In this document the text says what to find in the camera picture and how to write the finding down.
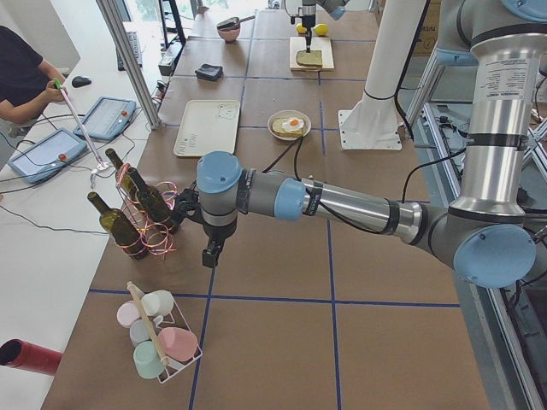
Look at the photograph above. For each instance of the metal scoop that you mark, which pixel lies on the metal scoop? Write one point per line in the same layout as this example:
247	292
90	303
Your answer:
233	23

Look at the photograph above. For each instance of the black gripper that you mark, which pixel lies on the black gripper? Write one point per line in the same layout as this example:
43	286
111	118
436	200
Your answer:
306	14
216	233

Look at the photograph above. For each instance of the white wire cup rack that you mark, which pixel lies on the white wire cup rack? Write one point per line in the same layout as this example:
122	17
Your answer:
173	319

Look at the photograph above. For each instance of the white round plate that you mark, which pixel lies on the white round plate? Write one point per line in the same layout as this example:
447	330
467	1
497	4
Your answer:
286	114

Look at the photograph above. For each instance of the cream bear tray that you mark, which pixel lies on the cream bear tray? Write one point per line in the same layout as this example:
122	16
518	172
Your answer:
206	126

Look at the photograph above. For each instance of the pale pink cup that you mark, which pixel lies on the pale pink cup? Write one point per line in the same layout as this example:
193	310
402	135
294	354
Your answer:
127	314

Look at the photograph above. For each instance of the wooden rack handle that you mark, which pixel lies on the wooden rack handle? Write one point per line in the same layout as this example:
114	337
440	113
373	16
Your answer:
134	292

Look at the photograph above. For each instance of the grey folded cloth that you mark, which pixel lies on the grey folded cloth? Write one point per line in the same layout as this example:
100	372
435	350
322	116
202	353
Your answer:
209	72

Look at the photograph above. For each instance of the white cup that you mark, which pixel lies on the white cup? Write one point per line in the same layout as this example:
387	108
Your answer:
158	302

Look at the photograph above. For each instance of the pink bowl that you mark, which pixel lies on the pink bowl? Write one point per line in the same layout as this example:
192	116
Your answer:
229	36

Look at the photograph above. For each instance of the black computer mouse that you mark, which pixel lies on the black computer mouse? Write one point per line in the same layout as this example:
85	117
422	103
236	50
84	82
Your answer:
80	81

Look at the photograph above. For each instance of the seated person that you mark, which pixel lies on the seated person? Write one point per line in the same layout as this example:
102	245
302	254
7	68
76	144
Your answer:
28	81

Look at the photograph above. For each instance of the grey green cup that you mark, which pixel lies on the grey green cup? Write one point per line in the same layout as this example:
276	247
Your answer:
138	333

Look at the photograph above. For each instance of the bread slice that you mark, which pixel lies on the bread slice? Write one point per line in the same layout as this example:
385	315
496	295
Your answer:
277	130
312	58

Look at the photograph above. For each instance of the dusty pink cup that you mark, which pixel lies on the dusty pink cup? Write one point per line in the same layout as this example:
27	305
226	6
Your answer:
178	343

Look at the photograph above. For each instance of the dark wine bottle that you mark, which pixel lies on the dark wine bottle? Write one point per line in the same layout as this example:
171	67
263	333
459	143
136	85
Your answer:
120	228
151	200
123	181

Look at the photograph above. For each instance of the teach pendant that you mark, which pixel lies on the teach pendant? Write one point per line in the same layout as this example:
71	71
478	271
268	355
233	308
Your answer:
108	117
48	156

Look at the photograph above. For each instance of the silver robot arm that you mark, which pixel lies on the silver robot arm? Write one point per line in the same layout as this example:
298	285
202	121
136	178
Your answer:
481	235
335	8

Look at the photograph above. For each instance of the aluminium frame post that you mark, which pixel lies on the aluminium frame post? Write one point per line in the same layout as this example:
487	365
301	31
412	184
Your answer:
112	18

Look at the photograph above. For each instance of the red cylinder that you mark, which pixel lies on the red cylinder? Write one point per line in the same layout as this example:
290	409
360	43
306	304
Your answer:
23	355

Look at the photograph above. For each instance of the white camera pole base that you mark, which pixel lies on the white camera pole base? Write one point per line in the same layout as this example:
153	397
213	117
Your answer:
372	123

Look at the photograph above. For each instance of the teach pendant near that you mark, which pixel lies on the teach pendant near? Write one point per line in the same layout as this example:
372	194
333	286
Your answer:
48	156

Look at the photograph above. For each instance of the copper wire bottle rack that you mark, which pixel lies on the copper wire bottle rack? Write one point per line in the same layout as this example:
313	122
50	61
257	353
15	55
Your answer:
156	237

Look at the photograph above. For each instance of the teach pendant far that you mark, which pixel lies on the teach pendant far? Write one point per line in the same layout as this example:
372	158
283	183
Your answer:
108	117

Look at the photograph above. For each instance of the fried egg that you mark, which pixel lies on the fried egg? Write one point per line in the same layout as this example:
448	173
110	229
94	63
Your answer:
292	124

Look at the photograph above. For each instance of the mint green cup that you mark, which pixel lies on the mint green cup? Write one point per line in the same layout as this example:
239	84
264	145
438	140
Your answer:
147	360

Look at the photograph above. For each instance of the left yellow lemon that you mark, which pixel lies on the left yellow lemon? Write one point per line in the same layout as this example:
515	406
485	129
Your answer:
321	29

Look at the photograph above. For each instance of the pink stick tool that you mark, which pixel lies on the pink stick tool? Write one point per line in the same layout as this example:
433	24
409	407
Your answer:
101	164

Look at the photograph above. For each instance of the wooden cutting board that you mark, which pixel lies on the wooden cutting board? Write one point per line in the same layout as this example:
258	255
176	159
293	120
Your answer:
318	43

